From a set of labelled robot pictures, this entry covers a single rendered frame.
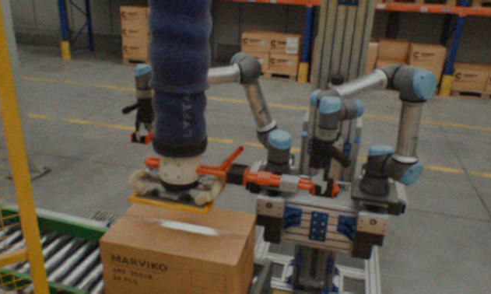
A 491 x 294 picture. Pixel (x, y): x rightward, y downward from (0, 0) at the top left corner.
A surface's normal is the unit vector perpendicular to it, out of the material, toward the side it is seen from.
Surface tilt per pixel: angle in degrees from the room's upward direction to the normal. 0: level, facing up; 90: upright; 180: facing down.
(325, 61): 90
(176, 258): 90
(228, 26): 90
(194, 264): 90
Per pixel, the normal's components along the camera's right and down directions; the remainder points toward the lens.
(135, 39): -0.22, 0.43
